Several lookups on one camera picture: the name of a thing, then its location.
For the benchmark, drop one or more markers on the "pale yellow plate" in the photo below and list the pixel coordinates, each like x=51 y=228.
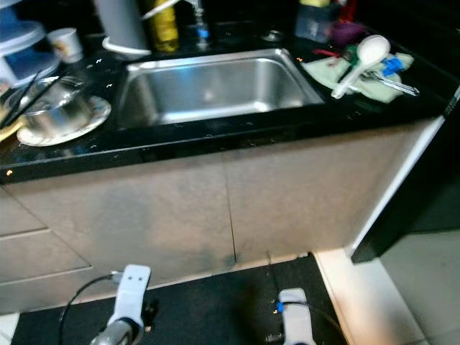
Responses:
x=8 y=131

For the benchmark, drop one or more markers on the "grey cabinet drawer front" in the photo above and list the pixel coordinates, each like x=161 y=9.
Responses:
x=16 y=212
x=43 y=289
x=36 y=255

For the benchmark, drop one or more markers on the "black chopstick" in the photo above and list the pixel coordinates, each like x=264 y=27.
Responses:
x=23 y=106
x=34 y=99

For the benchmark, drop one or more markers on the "small deep steel bowl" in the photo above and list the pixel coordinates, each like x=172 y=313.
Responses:
x=61 y=116

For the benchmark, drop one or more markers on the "white patterned plate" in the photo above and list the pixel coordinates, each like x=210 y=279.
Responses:
x=93 y=118

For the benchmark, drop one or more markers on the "white round tiered rack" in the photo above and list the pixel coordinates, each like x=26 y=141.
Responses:
x=18 y=39

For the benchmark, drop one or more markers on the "white printed mug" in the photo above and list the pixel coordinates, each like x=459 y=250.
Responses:
x=66 y=44

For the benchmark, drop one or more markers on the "grey cylinder water filter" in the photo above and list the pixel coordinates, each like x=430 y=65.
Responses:
x=121 y=21

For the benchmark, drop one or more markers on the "yellow cooking oil bottle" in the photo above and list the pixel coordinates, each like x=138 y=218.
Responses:
x=162 y=29

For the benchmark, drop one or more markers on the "grey sink cabinet front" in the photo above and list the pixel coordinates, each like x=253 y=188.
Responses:
x=215 y=198

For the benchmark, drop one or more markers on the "stainless steel sink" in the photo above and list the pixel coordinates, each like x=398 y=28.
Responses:
x=215 y=90

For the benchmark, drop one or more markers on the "metal faucet blue clip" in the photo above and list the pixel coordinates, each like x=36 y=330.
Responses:
x=198 y=25

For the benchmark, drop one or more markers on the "black floor mat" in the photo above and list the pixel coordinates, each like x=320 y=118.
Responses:
x=208 y=305

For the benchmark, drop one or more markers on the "round metal drain plug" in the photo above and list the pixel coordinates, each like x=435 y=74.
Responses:
x=273 y=36

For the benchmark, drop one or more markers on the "pale green cloth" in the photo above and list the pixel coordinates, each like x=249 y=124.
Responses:
x=323 y=70

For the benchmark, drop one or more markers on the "clear container with sponge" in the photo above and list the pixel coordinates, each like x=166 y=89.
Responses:
x=316 y=23

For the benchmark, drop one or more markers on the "red package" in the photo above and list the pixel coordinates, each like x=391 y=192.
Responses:
x=348 y=8

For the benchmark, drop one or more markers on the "white plastic ladle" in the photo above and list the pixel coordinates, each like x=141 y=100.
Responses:
x=372 y=50

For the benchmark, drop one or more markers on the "small blue plastic item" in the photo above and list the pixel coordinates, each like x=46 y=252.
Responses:
x=392 y=66

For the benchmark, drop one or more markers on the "silver metal utensil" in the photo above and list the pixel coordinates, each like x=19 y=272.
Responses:
x=399 y=86

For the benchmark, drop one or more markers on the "black cabinet side panel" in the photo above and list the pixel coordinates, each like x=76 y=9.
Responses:
x=410 y=194

